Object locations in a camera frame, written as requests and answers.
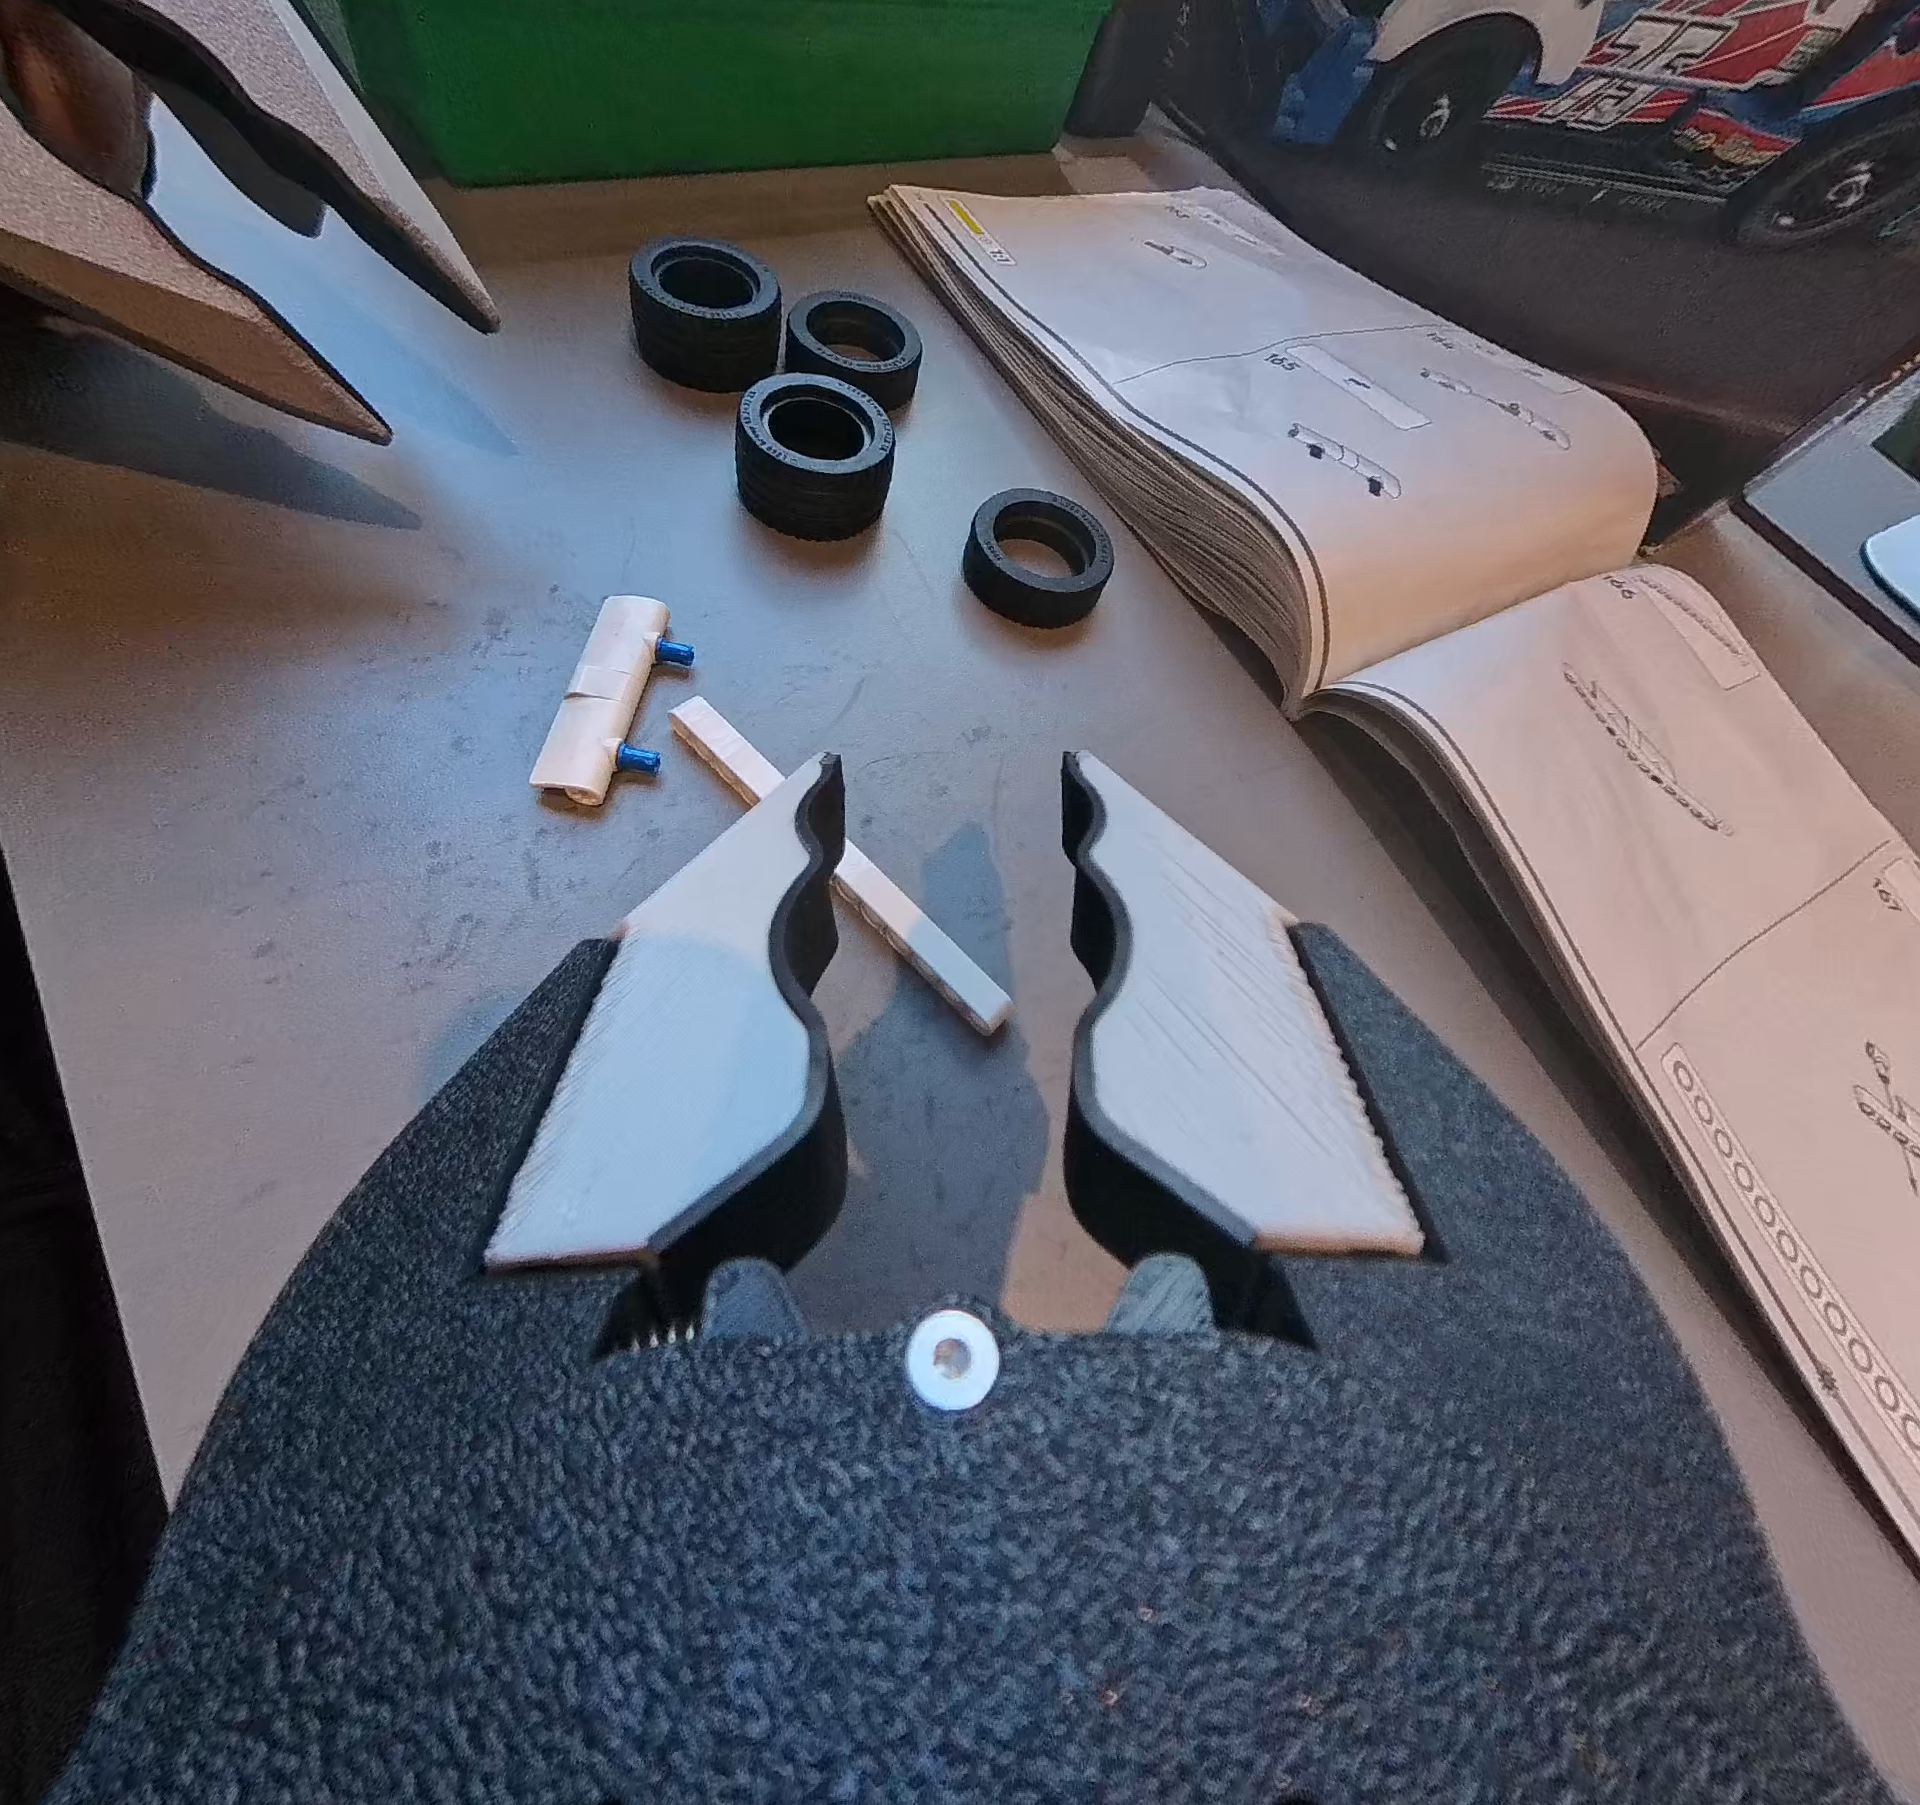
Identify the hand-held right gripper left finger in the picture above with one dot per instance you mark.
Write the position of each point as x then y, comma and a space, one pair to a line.
675, 1086

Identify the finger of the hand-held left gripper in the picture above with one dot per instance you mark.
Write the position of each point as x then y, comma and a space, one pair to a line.
135, 275
254, 50

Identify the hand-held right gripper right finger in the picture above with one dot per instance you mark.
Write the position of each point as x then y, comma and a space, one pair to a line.
1230, 1069

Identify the long white toy beam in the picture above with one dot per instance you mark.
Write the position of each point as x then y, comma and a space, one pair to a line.
899, 905

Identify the white toy beam brick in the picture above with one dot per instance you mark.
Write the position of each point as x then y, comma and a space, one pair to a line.
599, 694

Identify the green plastic bin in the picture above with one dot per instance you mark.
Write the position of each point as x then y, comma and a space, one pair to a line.
721, 19

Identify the grey desk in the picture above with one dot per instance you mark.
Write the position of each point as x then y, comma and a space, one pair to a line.
375, 635

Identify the person's left hand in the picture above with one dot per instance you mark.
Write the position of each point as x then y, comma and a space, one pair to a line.
61, 80

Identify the person's brown shirt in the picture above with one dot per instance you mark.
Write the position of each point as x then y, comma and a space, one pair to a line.
61, 1310

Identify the narrow black rubber tyre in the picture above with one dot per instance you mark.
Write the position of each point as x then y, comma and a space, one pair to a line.
846, 387

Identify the open white instruction booklet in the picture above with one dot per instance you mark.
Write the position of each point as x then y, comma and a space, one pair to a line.
1351, 381

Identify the black power adapter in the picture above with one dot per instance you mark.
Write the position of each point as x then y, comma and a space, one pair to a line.
1108, 35

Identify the toy car box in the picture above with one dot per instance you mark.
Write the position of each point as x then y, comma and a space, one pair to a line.
1575, 65

